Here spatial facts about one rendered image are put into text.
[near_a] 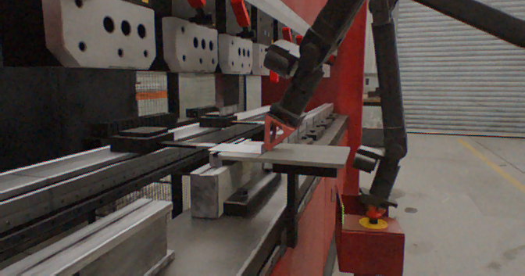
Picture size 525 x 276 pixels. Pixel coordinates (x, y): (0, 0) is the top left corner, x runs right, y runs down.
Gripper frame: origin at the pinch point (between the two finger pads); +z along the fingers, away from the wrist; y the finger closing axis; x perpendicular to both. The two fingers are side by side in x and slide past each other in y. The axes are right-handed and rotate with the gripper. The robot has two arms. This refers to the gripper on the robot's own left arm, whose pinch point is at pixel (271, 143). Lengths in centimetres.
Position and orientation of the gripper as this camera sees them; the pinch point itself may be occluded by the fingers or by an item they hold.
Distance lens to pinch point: 80.1
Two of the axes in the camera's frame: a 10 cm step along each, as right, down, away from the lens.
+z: -4.4, 8.5, 2.9
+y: -3.2, 1.5, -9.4
